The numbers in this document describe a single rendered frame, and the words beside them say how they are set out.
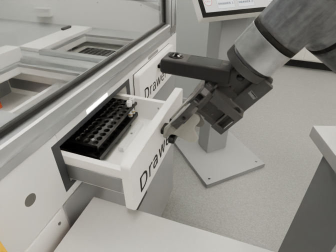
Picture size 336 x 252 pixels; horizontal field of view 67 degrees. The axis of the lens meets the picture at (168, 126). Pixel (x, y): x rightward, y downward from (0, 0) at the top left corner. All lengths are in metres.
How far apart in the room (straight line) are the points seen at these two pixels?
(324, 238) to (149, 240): 0.61
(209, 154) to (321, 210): 0.97
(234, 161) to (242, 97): 1.36
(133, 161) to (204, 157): 1.36
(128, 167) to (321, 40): 0.31
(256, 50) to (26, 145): 0.35
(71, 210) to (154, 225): 0.17
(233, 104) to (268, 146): 1.61
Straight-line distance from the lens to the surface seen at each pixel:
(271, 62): 0.38
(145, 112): 0.65
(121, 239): 0.52
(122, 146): 0.56
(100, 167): 0.47
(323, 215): 0.95
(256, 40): 0.37
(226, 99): 0.42
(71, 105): 0.48
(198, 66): 0.40
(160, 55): 0.83
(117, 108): 0.60
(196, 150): 1.80
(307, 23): 0.36
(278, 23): 0.36
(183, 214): 1.48
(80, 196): 0.59
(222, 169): 1.69
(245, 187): 1.67
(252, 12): 1.34
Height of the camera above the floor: 1.20
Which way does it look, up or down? 35 degrees down
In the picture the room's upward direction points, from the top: straight up
